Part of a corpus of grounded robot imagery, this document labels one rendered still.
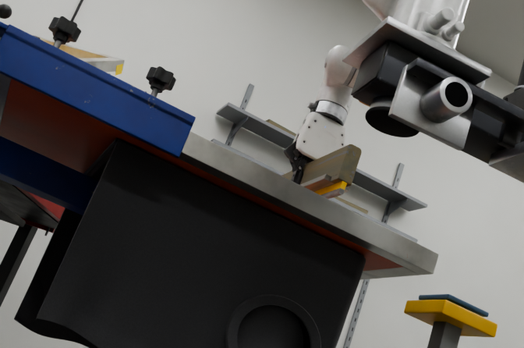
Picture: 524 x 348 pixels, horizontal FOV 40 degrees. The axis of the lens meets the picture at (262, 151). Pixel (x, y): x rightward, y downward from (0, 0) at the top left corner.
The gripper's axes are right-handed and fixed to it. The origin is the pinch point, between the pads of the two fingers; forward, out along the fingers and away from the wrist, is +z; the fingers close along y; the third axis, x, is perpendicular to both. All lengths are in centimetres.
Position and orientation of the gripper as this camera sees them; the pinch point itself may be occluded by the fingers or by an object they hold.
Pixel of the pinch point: (304, 185)
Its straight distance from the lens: 149.2
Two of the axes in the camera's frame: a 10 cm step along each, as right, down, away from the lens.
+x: -3.8, 2.1, 9.0
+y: 8.6, 4.3, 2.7
